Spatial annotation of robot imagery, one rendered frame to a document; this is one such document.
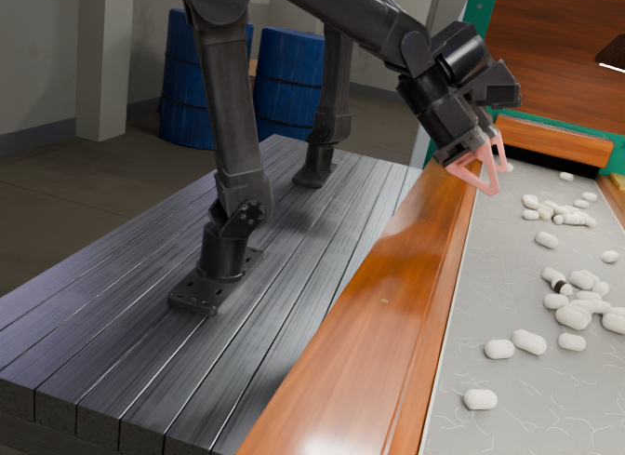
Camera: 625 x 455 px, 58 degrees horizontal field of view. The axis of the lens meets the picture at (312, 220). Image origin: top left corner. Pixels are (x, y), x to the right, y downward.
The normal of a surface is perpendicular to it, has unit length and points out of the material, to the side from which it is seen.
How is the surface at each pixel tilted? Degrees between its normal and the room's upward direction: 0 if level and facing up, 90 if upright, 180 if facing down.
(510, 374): 0
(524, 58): 90
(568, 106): 90
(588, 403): 0
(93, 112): 90
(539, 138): 90
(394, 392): 0
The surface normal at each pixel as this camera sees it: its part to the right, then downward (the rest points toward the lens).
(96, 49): -0.23, 0.32
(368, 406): 0.18, -0.91
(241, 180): 0.29, 0.42
